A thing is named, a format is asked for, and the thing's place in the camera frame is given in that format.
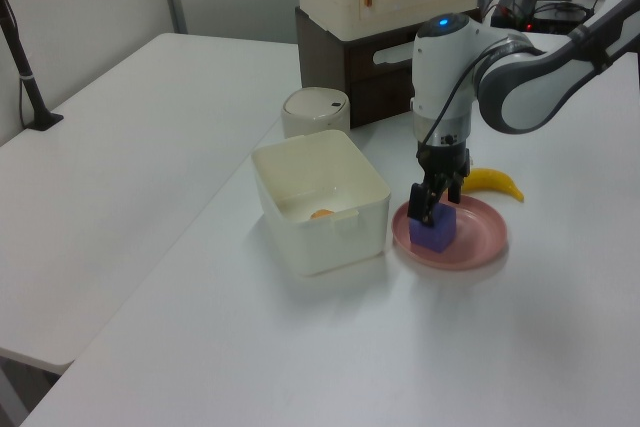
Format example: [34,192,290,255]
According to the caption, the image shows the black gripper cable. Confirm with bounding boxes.
[416,36,546,161]

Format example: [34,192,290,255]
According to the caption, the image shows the cream plastic storage box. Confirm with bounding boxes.
[250,128,393,279]

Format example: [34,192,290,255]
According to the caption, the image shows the pink round plate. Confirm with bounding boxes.
[391,195,509,271]

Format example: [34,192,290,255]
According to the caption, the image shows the purple foam cube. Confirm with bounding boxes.
[408,201,458,254]

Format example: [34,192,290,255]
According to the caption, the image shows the black pole with clamp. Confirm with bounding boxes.
[0,0,65,133]

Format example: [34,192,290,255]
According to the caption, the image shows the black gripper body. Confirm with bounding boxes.
[416,141,474,191]

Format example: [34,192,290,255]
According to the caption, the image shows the cream lidded trash can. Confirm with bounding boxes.
[279,87,352,141]

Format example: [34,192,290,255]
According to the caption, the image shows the yellow banana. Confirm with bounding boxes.
[460,167,526,204]

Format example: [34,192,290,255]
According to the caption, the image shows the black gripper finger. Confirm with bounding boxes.
[448,174,467,204]
[407,180,437,224]

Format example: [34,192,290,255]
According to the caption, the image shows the black electronics box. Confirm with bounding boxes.
[489,0,594,34]

